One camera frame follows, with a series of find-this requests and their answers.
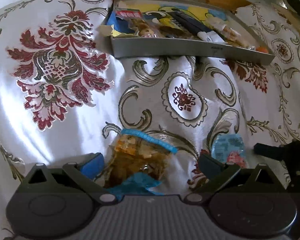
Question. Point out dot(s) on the red quail egg pack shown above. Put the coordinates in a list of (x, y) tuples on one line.
[(136, 22)]

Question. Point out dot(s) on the floral white bed cover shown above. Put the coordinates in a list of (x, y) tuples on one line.
[(64, 95)]

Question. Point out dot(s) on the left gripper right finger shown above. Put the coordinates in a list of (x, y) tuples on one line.
[(218, 174)]

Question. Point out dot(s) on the dark blue snack packet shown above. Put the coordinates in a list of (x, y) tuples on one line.
[(196, 27)]

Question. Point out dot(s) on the orange tangerine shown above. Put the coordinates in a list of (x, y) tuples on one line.
[(262, 50)]

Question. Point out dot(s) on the rice cracker pack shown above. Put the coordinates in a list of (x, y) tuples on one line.
[(229, 33)]

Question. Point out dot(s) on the blue edged clear snack bag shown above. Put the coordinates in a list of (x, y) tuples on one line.
[(138, 164)]

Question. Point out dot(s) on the grey metal tray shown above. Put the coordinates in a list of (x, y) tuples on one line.
[(127, 45)]

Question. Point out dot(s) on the light blue pig packet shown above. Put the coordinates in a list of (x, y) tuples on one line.
[(229, 148)]

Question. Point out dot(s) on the frog drawing paper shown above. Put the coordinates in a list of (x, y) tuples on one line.
[(160, 13)]

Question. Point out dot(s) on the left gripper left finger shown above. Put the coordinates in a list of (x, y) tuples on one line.
[(82, 175)]

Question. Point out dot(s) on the clear dark snack bag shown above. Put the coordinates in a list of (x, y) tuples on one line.
[(170, 32)]

